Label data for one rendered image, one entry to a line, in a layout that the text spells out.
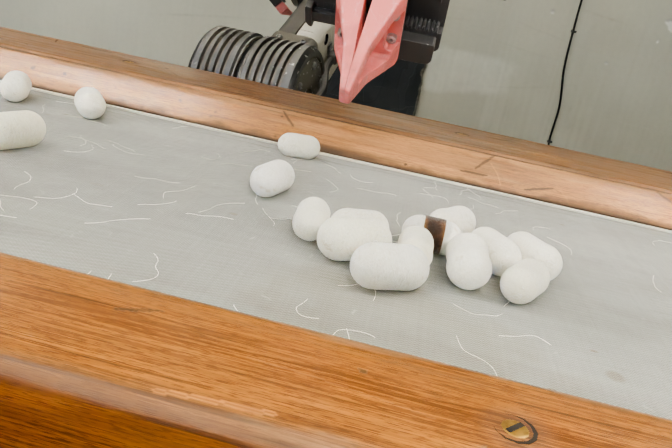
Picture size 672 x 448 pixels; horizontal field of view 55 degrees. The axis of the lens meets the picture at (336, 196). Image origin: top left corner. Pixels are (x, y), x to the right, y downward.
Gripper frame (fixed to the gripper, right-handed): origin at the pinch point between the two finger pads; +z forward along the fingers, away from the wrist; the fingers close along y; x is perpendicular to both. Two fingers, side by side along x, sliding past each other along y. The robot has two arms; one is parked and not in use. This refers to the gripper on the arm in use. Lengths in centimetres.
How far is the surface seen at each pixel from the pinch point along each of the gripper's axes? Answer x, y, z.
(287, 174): 0.4, -1.9, 7.3
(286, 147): 6.2, -3.9, 1.4
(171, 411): -15.6, 0.9, 24.4
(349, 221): -4.8, 2.9, 12.3
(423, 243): -4.2, 6.6, 12.1
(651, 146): 152, 87, -134
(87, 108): 4.6, -18.0, 3.1
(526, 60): 134, 36, -145
